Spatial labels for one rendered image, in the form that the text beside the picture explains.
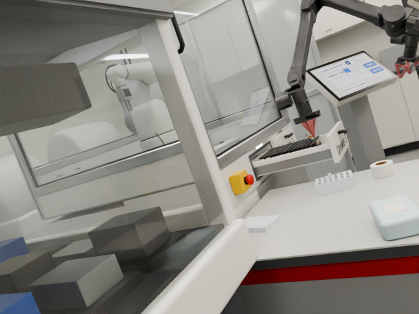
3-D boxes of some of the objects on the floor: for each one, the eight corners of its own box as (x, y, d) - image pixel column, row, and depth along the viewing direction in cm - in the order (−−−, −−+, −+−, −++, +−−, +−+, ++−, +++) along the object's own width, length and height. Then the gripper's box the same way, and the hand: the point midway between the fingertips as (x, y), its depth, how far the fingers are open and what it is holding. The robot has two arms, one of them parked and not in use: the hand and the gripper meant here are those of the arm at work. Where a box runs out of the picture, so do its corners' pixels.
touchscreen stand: (456, 221, 230) (411, 64, 219) (408, 253, 213) (357, 85, 202) (388, 212, 276) (348, 82, 265) (345, 238, 259) (301, 100, 248)
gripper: (315, 96, 153) (327, 131, 154) (292, 105, 159) (305, 139, 159) (310, 98, 148) (323, 134, 148) (287, 107, 153) (300, 142, 154)
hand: (313, 135), depth 154 cm, fingers closed
